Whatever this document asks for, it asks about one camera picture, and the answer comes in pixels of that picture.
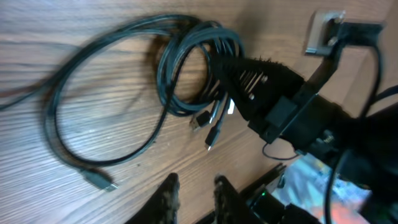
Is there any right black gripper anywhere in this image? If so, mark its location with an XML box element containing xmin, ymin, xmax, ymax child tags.
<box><xmin>214</xmin><ymin>57</ymin><xmax>351</xmax><ymax>156</ymax></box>

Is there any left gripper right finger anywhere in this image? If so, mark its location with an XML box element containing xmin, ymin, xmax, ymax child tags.
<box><xmin>214</xmin><ymin>175</ymin><xmax>262</xmax><ymax>224</ymax></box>

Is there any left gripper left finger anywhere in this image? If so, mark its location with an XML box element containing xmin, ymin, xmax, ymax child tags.
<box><xmin>125</xmin><ymin>173</ymin><xmax>180</xmax><ymax>224</ymax></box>

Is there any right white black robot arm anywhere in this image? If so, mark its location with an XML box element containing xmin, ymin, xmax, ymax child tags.
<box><xmin>213</xmin><ymin>56</ymin><xmax>397</xmax><ymax>223</ymax></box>

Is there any black cable with barrel plug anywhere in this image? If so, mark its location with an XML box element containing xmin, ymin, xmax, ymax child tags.
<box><xmin>203</xmin><ymin>96</ymin><xmax>233</xmax><ymax>152</ymax></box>

